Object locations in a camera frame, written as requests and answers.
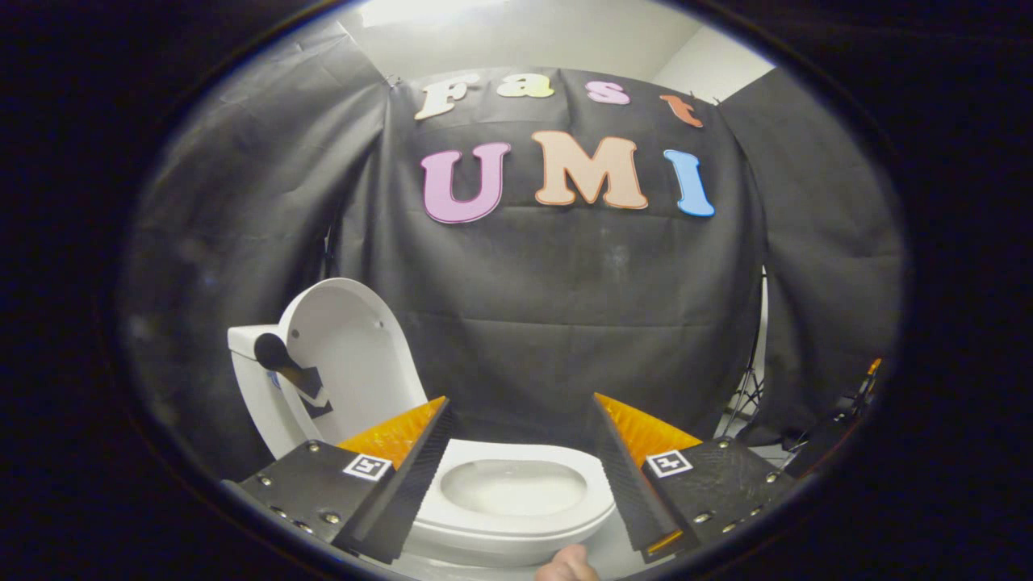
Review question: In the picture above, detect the black backdrop cloth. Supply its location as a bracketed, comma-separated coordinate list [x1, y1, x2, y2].
[121, 20, 905, 477]

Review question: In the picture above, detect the white toilet seat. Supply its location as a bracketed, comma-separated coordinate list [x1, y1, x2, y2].
[417, 440, 618, 543]

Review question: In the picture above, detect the white toilet lid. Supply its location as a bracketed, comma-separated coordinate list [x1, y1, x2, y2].
[278, 278, 429, 446]

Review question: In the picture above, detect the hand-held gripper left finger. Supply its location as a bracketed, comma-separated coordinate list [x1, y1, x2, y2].
[222, 395, 454, 566]

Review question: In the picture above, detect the orange black gripper tool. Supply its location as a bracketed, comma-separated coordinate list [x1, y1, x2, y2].
[854, 357, 883, 406]

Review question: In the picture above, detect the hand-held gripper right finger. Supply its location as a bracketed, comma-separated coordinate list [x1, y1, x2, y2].
[592, 393, 800, 564]

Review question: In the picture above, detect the white ceramic toilet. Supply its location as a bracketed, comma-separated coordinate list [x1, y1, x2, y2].
[228, 323, 618, 567]

